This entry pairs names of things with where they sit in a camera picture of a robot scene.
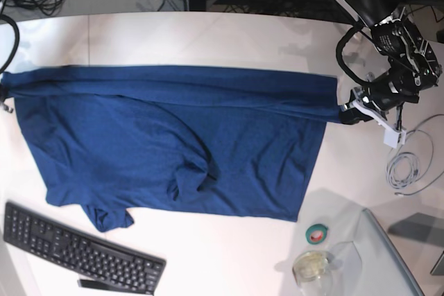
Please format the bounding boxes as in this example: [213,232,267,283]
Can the coiled white cable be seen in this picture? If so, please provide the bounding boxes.
[385,114,444,198]

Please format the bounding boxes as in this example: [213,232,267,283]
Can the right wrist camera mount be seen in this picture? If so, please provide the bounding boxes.
[0,102,14,114]

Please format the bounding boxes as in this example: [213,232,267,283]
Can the clear tape dispenser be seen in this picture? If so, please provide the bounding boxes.
[292,250,334,295]

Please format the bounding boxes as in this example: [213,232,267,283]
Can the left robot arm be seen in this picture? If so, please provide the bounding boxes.
[335,0,443,125]

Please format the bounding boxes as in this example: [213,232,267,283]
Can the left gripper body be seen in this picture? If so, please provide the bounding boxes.
[361,73,418,112]

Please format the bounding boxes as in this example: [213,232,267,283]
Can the dark blue t-shirt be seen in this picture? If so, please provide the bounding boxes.
[1,66,339,232]

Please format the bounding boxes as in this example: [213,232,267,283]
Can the green tape roll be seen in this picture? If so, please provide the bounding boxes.
[305,223,329,245]

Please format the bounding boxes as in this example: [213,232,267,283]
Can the black computer keyboard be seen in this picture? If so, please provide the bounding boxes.
[3,202,167,295]

